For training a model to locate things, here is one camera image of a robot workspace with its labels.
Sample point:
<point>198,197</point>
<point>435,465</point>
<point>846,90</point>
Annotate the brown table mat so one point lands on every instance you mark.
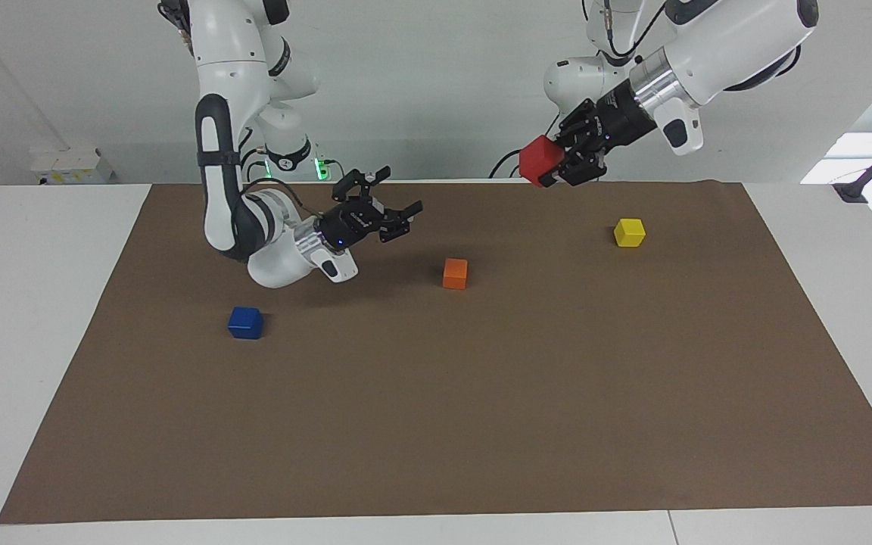
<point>436,416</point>

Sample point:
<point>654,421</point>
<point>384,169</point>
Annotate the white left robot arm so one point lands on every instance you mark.
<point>739,38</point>

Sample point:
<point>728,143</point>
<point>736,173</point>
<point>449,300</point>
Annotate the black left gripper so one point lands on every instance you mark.
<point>621,117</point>

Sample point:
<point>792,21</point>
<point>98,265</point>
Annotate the white box yellow labels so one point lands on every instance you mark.
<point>73,166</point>

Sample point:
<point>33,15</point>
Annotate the red cube block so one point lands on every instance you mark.
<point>540,159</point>

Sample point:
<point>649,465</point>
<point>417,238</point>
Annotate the blue cube block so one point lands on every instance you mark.
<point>245,323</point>

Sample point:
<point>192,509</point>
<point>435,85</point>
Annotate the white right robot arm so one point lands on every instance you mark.
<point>216,151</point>

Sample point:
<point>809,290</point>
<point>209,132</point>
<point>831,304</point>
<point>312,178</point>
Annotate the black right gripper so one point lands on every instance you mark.
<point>349,223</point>

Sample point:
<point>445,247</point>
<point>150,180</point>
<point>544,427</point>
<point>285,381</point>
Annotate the yellow cube block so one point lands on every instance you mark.
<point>630,233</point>

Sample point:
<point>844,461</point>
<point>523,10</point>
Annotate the orange cube block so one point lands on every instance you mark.
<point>455,274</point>

